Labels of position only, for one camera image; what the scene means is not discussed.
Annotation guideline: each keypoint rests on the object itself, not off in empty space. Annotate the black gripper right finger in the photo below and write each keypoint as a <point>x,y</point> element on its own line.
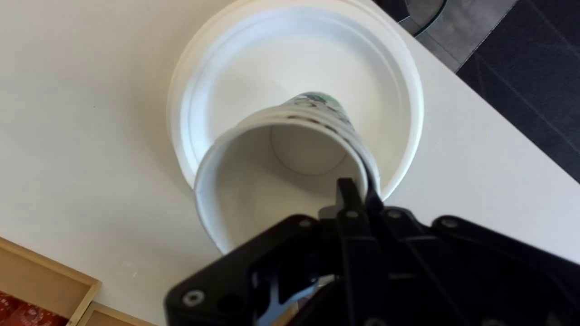
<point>458,278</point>

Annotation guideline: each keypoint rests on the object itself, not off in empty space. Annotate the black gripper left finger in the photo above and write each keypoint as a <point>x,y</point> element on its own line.
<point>282,278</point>

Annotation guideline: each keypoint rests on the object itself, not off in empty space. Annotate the small white paper plate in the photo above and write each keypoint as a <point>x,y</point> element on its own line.
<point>253,60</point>

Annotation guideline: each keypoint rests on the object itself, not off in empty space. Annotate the wooden condiment organizer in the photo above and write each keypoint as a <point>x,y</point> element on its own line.
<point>41,283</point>

